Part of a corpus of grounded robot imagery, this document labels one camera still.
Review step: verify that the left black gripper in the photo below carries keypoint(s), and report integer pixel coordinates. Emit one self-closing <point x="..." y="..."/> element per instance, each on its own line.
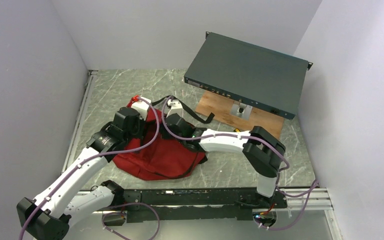
<point x="142" y="123"/>

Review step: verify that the red student backpack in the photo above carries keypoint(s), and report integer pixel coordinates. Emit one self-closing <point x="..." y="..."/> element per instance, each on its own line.
<point x="163" y="159"/>

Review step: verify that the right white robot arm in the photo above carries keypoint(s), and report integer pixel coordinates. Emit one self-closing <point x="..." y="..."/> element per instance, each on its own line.
<point x="263" y="151"/>

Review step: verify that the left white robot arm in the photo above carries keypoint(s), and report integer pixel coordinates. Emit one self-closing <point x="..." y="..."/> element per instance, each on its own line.
<point x="51" y="213"/>

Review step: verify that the wooden board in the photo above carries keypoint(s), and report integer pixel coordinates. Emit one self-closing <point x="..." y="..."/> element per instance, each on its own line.
<point x="220" y="106"/>

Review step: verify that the dark teal rack server box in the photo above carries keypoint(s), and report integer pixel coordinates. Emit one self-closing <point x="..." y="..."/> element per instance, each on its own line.
<point x="256" y="76"/>

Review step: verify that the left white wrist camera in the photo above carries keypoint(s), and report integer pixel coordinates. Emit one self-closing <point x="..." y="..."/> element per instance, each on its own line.
<point x="141" y="105"/>

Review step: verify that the silver metal bracket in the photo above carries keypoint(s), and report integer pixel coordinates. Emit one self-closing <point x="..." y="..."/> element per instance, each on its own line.
<point x="241" y="110"/>

